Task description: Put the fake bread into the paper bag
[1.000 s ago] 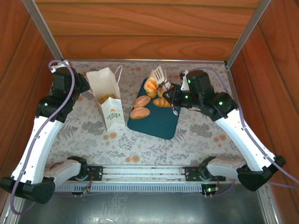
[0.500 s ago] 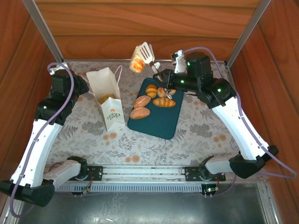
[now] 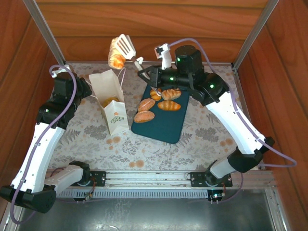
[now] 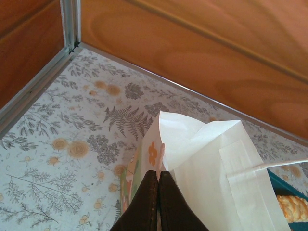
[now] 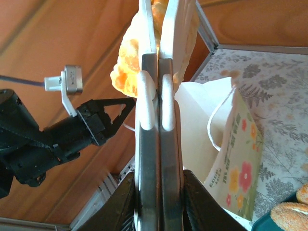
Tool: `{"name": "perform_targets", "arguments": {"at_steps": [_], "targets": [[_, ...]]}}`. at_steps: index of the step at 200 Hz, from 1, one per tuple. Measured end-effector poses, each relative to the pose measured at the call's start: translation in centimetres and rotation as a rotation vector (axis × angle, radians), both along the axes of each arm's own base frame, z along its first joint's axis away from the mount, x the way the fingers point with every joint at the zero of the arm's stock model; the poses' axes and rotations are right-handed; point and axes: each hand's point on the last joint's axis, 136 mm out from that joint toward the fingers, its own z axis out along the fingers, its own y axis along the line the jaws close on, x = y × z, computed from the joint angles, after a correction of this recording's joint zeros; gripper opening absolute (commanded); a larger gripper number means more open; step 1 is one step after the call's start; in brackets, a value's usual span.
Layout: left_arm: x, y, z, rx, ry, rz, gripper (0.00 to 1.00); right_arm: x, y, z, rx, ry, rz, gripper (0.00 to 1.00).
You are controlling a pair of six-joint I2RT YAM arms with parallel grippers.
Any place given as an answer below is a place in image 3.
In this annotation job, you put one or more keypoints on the small round croissant bun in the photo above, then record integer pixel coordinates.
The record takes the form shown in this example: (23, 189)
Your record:
(154, 96)

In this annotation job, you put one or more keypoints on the braided fake bread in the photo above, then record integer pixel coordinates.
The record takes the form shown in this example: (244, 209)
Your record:
(171, 94)

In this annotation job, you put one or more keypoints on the oval pink-sprinkled fake bread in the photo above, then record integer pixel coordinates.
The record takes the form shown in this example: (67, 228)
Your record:
(146, 104)
(144, 116)

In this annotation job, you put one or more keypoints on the orange striped fake bread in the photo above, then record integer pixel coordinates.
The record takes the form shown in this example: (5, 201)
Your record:
(115, 61)

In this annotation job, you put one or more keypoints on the white paper bag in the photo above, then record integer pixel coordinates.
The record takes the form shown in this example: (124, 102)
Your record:
(113, 120)

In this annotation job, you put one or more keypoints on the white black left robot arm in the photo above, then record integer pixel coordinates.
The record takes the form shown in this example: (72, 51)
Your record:
(38, 154)

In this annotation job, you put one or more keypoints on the long striped fake bread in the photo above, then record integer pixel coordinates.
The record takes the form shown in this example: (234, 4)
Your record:
(169, 105)

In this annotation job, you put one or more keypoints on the teal rectangular tray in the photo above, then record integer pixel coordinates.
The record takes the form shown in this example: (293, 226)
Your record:
(158, 125)

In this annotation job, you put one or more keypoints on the floral tablecloth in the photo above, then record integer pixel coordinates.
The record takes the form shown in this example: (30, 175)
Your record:
(149, 154)

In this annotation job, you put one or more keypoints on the small controller board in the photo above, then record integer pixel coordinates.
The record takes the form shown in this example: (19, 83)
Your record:
(89, 195)
(216, 195)

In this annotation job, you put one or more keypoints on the grey metal panel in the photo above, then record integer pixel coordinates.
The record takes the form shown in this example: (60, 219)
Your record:
(144, 214)

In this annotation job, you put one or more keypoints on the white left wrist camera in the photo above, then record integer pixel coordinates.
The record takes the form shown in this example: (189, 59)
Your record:
(59, 71)

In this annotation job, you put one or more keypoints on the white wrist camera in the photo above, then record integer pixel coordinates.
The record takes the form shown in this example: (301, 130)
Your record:
(165, 55)
(59, 71)

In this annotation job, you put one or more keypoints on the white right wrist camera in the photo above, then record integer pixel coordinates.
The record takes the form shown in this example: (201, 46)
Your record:
(165, 55)

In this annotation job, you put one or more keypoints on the aluminium frame post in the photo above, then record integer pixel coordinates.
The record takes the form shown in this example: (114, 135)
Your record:
(255, 33)
(45, 33)

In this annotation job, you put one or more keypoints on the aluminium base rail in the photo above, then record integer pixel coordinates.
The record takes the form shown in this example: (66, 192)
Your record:
(144, 176)

